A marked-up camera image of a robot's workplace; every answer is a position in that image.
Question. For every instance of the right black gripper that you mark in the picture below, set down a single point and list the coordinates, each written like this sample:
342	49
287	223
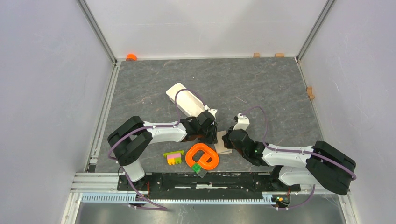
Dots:
226	142

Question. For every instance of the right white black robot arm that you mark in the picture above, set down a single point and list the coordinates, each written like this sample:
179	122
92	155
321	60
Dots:
320	164

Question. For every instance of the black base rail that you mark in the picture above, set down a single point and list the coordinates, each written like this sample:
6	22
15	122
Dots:
215	185

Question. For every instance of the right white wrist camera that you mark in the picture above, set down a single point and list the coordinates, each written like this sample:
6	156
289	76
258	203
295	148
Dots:
242	122

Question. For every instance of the grey toy baseplate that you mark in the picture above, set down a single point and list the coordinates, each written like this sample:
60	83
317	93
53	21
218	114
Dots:
202	172

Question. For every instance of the green toy brick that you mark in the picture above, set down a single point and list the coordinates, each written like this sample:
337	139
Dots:
196	168

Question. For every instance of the orange curved toy track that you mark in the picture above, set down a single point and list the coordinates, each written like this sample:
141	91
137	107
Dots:
209	159

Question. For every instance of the orange round cap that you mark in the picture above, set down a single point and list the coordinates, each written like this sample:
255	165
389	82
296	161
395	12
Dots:
131	57

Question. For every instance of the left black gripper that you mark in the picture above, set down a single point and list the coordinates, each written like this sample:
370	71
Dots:
212	139

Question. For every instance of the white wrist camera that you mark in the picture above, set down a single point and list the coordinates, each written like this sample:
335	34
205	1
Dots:
211	111
242	122

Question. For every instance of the white rectangular tray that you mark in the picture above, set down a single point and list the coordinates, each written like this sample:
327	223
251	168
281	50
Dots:
187	102

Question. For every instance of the white slotted cable duct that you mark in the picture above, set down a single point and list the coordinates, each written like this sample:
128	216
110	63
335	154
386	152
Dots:
132	198

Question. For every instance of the curved wooden piece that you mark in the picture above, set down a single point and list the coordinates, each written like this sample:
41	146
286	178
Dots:
310	93

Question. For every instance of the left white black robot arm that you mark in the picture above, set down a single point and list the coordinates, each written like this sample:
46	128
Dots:
130	140

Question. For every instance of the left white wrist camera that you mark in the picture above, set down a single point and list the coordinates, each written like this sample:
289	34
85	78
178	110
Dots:
211	111

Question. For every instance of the green pink yellow brick stack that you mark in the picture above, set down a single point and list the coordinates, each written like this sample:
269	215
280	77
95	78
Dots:
174	158

